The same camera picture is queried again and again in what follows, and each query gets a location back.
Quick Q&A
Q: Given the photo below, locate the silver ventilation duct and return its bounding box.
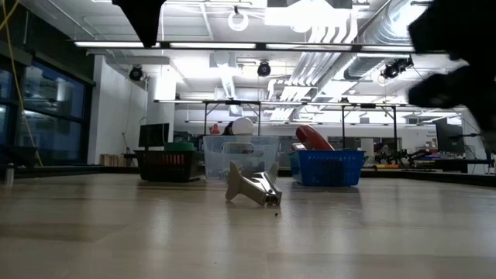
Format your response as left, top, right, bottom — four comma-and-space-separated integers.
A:
340, 0, 427, 82

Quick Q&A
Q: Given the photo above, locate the black background workstation frame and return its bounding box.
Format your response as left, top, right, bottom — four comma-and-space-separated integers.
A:
201, 99, 400, 153

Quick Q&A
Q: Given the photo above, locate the overhead LED light bar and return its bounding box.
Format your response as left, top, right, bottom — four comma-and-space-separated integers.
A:
73, 40, 418, 53

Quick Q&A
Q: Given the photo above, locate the white ring light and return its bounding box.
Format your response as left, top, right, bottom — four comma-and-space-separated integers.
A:
227, 7, 250, 33

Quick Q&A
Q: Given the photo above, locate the red stapler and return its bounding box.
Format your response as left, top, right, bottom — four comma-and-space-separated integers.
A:
291, 124, 336, 152

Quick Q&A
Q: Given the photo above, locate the blue slotted plastic basket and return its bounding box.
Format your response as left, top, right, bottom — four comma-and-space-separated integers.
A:
288, 149, 366, 188

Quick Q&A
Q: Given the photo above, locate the black computer monitor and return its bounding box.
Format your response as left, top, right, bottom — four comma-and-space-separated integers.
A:
138, 122, 171, 148
436, 117, 466, 155

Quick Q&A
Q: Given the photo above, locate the yellow cable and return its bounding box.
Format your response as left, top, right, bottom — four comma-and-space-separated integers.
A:
0, 0, 44, 167

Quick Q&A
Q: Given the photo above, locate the clear plastic bin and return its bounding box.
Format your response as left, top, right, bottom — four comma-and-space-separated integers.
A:
202, 135, 281, 181

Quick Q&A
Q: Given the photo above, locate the black slotted plastic basket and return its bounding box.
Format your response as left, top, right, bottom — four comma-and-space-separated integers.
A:
133, 150, 205, 183

